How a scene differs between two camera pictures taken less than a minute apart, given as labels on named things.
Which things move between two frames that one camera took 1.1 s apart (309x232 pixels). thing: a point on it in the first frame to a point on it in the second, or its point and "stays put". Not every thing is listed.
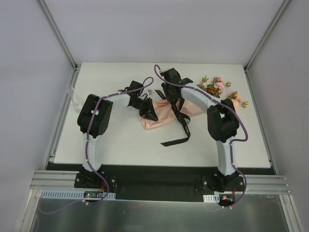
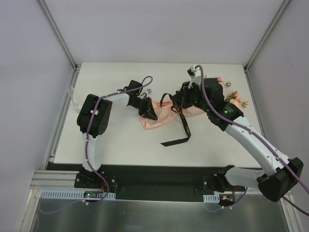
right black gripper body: [172, 91] to [180, 98]
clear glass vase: [77, 100] stays put
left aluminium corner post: [71, 86] stays put
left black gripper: [146, 108] stays put
